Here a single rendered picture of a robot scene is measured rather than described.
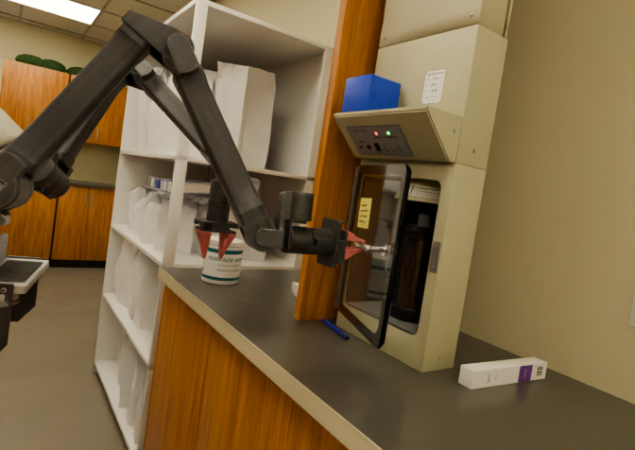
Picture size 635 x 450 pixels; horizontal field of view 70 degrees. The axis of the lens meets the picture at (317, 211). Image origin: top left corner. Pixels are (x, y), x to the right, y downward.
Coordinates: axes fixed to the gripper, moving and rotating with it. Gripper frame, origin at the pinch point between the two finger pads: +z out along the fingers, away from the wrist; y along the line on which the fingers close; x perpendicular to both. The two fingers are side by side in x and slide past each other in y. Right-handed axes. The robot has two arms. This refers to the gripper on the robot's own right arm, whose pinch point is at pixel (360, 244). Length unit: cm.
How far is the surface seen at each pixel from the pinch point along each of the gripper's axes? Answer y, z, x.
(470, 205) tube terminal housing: 12.4, 19.8, -12.4
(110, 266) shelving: -51, -18, 211
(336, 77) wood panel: 42.0, 2.4, 23.7
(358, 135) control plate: 26.1, 4.0, 12.2
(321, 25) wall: 93, 50, 118
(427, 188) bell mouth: 15.1, 15.8, -2.5
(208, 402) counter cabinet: -52, -16, 36
